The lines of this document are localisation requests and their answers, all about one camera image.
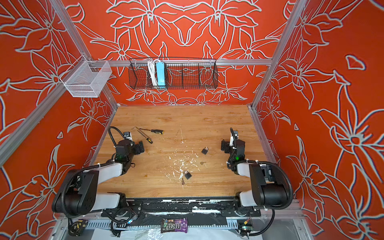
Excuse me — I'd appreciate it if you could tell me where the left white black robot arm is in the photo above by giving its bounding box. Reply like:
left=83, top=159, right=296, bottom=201
left=52, top=127, right=145, bottom=218

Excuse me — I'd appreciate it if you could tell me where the yellow black tape measure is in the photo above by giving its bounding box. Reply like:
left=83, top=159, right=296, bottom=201
left=68, top=220, right=89, bottom=237

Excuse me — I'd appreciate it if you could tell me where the m&m candy bag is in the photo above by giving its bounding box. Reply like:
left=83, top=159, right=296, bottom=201
left=161, top=218, right=188, bottom=233

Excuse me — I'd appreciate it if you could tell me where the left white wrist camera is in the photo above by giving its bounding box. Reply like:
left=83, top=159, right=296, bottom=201
left=123, top=132, right=133, bottom=141

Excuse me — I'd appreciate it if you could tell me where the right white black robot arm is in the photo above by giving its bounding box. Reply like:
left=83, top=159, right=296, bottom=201
left=221, top=128, right=294, bottom=210

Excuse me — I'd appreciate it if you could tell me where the white coiled cable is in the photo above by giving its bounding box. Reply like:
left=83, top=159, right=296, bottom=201
left=147, top=59, right=160, bottom=87

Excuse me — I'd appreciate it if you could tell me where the small electronics board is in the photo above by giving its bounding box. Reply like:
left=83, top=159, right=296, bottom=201
left=238, top=221, right=254, bottom=237

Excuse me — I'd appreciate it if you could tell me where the white mesh wall basket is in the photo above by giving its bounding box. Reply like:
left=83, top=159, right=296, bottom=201
left=60, top=61, right=112, bottom=98

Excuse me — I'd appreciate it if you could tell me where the dark padlock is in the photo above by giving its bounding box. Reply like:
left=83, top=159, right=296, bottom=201
left=184, top=171, right=192, bottom=180
left=202, top=147, right=209, bottom=155

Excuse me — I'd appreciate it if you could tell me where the black wire wall basket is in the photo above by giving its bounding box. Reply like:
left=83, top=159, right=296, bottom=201
left=128, top=58, right=219, bottom=90

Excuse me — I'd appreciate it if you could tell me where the metal hex key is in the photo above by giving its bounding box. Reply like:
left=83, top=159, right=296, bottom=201
left=132, top=126, right=152, bottom=141

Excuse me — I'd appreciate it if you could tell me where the small black yellow screwdriver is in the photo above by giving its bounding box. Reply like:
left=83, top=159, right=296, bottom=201
left=138, top=129, right=153, bottom=144

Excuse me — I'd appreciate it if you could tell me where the light blue box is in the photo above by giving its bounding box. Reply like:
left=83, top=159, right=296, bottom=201
left=156, top=62, right=166, bottom=89

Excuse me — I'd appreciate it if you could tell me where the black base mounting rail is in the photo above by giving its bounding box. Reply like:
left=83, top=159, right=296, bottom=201
left=101, top=197, right=262, bottom=218

